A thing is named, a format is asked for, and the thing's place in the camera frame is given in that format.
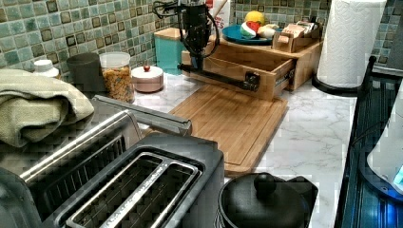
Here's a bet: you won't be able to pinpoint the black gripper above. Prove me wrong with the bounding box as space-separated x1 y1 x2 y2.
181 3 210 71

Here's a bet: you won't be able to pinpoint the wooden drawer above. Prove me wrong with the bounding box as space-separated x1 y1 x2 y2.
179 45 296 101

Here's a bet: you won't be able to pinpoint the wooden drawer cabinet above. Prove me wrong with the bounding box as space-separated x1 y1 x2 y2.
212 38 322 90

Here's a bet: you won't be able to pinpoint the teal canister wooden lid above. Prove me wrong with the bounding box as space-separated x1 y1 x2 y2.
154 28 184 75

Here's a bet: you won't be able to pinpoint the blue plate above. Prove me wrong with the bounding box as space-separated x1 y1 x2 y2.
221 25 273 46

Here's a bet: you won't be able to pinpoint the cereal box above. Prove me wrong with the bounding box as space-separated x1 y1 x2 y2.
205 0 231 30

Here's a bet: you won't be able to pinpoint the pink lidded sugar bowl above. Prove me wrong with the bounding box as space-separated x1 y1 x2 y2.
131 66 163 93

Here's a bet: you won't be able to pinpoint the toy watermelon slice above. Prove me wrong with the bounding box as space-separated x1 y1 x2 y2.
240 21 260 39

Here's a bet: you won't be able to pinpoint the yellow toy lemon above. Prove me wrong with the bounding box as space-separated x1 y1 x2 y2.
244 10 265 26

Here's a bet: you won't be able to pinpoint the toy banana pieces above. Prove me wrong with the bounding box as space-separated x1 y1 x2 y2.
258 24 278 39

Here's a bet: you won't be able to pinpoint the bamboo cutting board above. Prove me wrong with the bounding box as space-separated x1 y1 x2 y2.
144 83 289 179

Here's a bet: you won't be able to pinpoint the clear cereal jar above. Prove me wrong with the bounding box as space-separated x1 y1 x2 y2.
100 51 134 103

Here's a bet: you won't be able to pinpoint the tea bag box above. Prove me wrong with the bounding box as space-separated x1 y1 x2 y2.
272 21 323 53

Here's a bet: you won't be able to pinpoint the black canister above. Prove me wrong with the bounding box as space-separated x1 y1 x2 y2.
67 52 106 98

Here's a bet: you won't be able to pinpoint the black two-slot toaster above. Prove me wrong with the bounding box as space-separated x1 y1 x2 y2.
0 132 226 228

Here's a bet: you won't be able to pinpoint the white cap bottle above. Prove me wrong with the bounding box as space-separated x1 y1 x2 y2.
34 59 61 79

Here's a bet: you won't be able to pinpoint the black coffee kettle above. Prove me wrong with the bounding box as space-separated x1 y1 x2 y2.
214 172 318 228

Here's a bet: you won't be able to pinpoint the black paper towel holder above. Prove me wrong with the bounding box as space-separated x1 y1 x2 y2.
312 75 360 97

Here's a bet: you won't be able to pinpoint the paper towel roll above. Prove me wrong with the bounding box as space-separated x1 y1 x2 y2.
317 0 387 88

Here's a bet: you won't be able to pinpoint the beige folded towel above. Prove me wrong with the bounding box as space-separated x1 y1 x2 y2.
0 69 94 147

